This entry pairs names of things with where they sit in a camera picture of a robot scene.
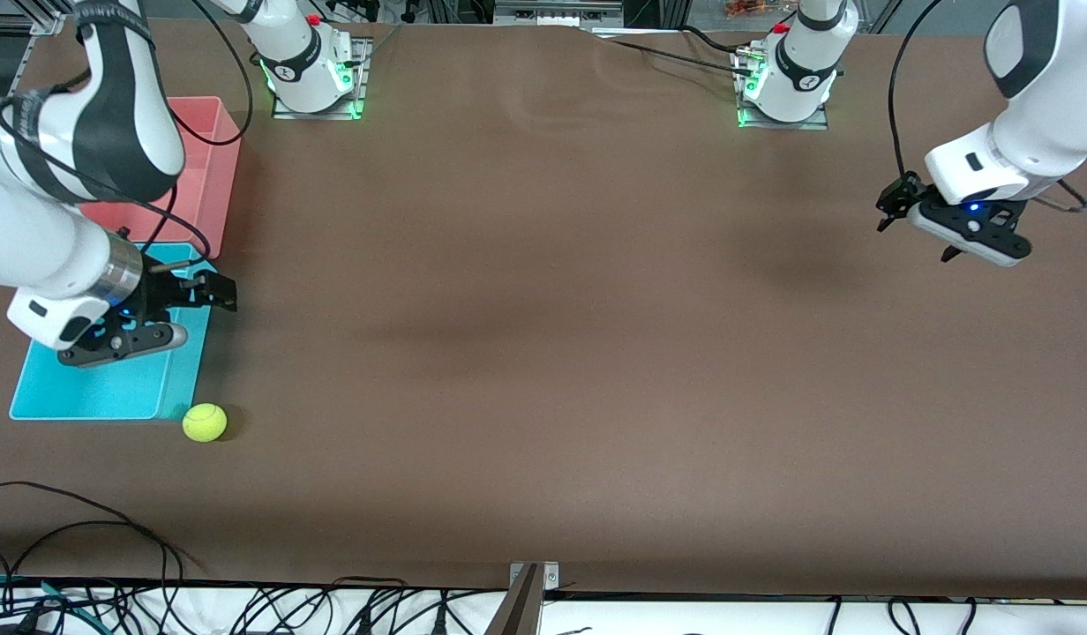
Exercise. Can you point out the dark grey metal beam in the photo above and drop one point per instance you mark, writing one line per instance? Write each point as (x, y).
(519, 608)

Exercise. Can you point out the silver metal bracket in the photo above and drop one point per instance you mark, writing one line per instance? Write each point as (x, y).
(550, 575)

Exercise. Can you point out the blue plastic bin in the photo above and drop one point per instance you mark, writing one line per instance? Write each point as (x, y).
(111, 388)

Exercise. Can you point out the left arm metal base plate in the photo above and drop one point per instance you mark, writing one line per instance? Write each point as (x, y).
(821, 123)

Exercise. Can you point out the yellow tennis ball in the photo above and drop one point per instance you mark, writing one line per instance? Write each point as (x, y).
(205, 422)

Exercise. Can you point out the aluminium profile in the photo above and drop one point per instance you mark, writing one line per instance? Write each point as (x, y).
(45, 18)

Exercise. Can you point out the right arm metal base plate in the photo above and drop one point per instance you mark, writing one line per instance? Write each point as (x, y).
(360, 88)

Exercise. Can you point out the pink plastic bin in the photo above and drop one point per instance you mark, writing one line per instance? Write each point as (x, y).
(208, 176)

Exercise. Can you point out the orange objects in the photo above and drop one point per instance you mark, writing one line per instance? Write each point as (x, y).
(755, 7)

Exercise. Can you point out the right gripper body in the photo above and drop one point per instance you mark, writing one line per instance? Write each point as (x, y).
(166, 295)

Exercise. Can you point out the grey metal box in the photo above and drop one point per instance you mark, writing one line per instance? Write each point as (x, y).
(557, 11)

